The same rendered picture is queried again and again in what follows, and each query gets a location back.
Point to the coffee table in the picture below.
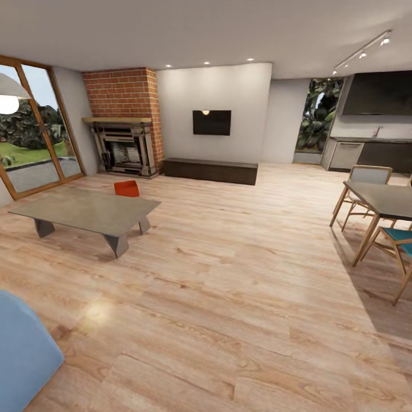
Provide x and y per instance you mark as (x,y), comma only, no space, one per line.
(109,215)

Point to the breakfast table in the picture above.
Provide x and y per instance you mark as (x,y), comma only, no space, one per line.
(386,201)

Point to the wall mounted tv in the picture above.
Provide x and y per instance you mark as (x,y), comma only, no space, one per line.
(212,122)

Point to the wood fireplace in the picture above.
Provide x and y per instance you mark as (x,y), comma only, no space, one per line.
(125,148)

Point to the door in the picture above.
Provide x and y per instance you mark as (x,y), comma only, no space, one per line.
(37,148)

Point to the storage box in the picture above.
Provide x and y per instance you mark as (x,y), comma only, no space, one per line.
(127,188)

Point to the dishwasher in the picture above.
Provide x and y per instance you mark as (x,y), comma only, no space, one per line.
(346,154)

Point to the sofa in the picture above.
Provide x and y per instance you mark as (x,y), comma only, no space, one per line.
(29,356)

